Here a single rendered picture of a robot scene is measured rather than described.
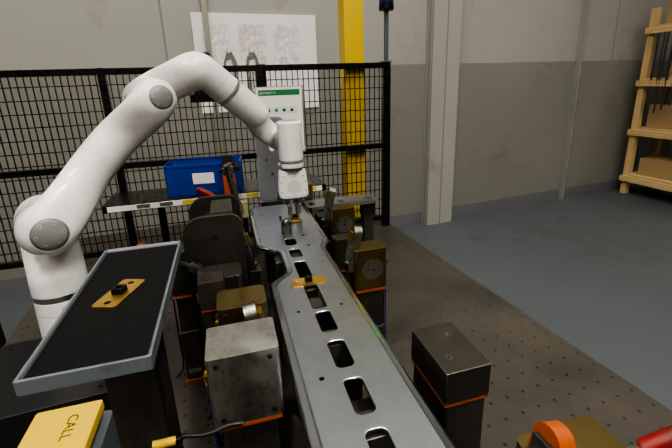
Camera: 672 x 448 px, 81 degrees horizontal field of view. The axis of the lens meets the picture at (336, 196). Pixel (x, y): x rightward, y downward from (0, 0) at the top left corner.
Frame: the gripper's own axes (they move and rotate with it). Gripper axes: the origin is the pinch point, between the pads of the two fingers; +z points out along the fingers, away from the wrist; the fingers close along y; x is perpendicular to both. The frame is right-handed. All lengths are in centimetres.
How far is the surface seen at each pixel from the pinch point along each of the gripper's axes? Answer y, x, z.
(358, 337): -1, -71, 3
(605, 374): 69, -68, 33
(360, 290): 9.4, -43.6, 9.7
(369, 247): 12.5, -42.2, -1.6
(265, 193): -7.3, 26.5, 0.1
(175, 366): -41, -28, 33
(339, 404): -8, -85, 3
